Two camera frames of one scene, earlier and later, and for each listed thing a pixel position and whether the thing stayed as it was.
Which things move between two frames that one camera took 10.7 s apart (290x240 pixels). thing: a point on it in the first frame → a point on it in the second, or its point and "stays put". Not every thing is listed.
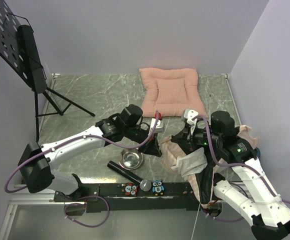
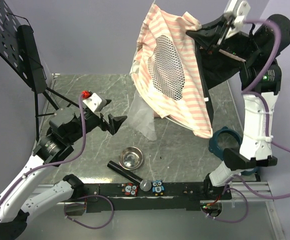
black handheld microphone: (145, 184) stays put
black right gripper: (185, 138) → (205, 36)
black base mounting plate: (110, 197) stays put
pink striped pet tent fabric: (195, 165) → (166, 74)
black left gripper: (151, 147) → (114, 122)
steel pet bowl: (131, 158) stays put
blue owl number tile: (158, 187) stays put
